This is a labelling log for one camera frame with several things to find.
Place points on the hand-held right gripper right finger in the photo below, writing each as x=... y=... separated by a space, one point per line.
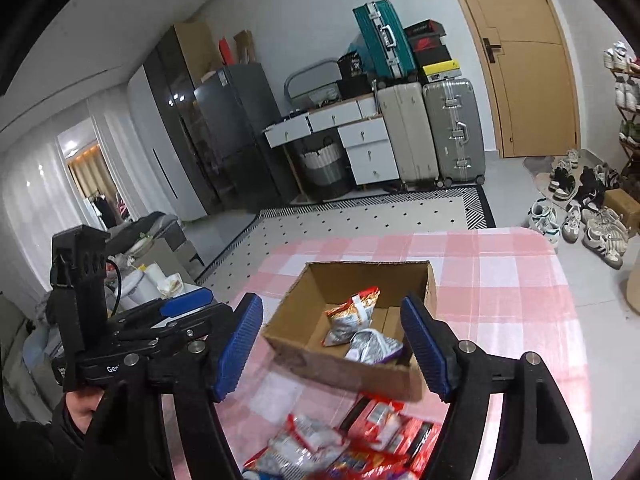
x=425 y=350

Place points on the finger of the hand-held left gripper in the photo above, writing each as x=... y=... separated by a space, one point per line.
x=187 y=302
x=175 y=331

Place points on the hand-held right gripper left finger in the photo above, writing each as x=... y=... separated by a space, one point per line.
x=240 y=345

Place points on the white snack packet red edges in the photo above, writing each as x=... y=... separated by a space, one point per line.
x=315 y=432

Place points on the red chip bag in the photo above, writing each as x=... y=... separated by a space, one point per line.
x=350 y=467

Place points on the person's left hand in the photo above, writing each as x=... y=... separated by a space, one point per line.
x=80 y=405

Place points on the white paper cup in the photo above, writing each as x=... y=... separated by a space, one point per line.
x=155 y=276

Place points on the flat brown carton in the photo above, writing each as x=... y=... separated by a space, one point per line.
x=175 y=255

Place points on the purple silver snack packet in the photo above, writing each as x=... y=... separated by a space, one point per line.
x=372 y=345

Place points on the orange silver snack packet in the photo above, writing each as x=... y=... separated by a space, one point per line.
x=350 y=312

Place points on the red snack packet dark window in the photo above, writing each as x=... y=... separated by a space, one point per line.
x=417 y=437
x=372 y=417

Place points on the grey silver snack packet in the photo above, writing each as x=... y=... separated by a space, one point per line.
x=340 y=336

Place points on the pink checked tablecloth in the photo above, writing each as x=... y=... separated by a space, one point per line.
x=500 y=285

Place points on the hanging clothes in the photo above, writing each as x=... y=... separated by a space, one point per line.
x=107 y=210

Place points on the white curtain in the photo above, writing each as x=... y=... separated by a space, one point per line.
x=30 y=200

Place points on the white silver snack packet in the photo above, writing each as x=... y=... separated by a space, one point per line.
x=280 y=460

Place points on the yellow curtain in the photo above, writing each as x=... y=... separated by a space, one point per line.
x=92 y=170

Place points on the black white patterned rug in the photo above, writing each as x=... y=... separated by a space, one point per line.
x=375 y=215

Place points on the grey fridge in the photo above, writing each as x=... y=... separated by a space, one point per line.
x=240 y=135

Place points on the grey white laundry basket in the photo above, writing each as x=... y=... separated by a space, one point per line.
x=322 y=170

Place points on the dark glass wardrobe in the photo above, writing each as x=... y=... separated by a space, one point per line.
x=170 y=110

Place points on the white drawer desk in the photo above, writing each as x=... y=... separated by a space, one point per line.
x=370 y=160

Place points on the pile of assorted sneakers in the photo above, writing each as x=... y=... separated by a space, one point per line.
x=600 y=230

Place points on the grey door mat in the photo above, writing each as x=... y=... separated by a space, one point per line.
x=537 y=170

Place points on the beige suitcase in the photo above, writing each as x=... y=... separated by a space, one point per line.
x=405 y=135

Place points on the silver suitcase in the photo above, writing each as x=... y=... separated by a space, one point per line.
x=455 y=130

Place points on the small brown cardboard box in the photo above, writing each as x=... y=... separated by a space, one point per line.
x=622 y=205

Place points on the red paper bag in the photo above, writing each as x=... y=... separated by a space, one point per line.
x=226 y=50

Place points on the wooden door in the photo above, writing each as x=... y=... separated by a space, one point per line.
x=530 y=85

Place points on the black printed bag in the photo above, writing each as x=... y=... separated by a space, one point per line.
x=352 y=66

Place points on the wooden shoe rack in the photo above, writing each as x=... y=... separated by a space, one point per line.
x=631 y=147

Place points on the plain black shoe box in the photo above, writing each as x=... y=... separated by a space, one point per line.
x=432 y=56

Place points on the red logo shoe box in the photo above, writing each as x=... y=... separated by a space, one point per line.
x=427 y=43

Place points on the teal suitcase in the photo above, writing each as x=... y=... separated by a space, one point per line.
x=380 y=40

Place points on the rows of shelved shoes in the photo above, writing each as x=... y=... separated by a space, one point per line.
x=620 y=57

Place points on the grey oval frame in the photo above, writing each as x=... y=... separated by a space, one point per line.
x=295 y=77

